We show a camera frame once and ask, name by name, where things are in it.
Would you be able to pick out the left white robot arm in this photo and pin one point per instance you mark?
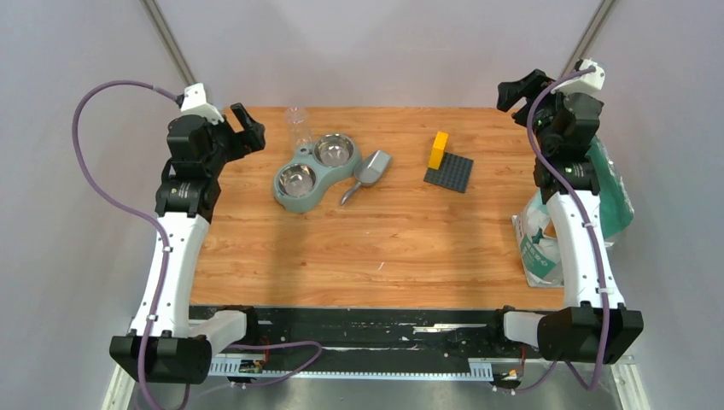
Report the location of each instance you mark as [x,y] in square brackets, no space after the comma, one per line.
[161,346]

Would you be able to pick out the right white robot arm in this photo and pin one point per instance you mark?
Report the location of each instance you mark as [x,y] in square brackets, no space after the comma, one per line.
[562,117]

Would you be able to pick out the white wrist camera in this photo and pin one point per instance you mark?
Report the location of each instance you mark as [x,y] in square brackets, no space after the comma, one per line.
[195,102]
[587,83]

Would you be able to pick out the dark grey building baseplate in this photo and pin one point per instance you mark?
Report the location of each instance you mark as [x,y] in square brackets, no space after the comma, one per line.
[453,173]

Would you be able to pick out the yellow building block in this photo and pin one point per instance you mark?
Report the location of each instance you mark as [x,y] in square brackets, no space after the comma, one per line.
[438,150]

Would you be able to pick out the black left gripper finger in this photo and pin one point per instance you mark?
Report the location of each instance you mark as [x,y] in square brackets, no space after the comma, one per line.
[242,116]
[254,138]

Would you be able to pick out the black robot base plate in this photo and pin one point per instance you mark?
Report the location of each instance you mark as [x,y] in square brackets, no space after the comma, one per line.
[390,340]

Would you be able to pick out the teal double pet bowl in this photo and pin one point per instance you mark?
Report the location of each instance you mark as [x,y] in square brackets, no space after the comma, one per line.
[300,185]

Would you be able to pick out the green pet food bag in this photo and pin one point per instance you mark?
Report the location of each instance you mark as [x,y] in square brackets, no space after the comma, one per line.
[567,235]

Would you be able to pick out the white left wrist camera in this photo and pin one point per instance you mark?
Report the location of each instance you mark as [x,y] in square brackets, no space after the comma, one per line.
[195,102]

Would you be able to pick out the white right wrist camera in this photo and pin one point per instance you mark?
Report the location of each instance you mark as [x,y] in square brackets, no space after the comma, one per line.
[587,83]

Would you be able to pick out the grey metal food scoop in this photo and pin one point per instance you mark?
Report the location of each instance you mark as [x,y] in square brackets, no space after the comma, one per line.
[368,172]

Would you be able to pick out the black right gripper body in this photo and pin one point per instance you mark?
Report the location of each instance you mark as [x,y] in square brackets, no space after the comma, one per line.
[545,110]

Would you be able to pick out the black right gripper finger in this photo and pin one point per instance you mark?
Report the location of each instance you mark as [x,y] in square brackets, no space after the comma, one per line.
[509,93]
[537,80]

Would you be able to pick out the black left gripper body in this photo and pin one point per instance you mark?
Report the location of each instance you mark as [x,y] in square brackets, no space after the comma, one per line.
[228,145]

